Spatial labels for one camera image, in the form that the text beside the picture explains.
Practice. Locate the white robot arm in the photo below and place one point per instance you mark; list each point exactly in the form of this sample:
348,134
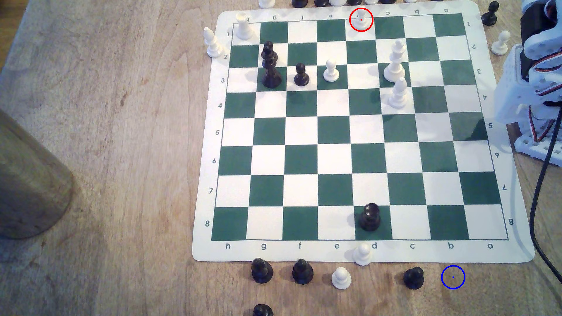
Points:
513,87

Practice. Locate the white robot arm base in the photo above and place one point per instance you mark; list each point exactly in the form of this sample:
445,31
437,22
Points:
535,148

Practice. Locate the green and white chess mat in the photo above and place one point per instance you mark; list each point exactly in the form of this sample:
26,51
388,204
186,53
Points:
333,131

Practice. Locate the black chess king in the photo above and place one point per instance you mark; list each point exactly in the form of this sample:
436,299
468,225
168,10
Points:
272,78

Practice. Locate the white chess bishop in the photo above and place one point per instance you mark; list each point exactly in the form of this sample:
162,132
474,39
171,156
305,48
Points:
398,95
213,44

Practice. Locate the white chess rook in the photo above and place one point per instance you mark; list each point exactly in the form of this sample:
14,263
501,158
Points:
337,2
243,28

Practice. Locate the white chess king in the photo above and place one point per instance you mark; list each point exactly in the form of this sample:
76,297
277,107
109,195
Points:
394,66

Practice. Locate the white chess piece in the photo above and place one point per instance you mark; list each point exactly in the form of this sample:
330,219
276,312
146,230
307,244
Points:
266,3

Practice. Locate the black pawn on d8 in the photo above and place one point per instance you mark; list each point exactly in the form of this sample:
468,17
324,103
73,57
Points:
370,218

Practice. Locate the wooden post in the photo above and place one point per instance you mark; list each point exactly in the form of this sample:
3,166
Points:
30,184

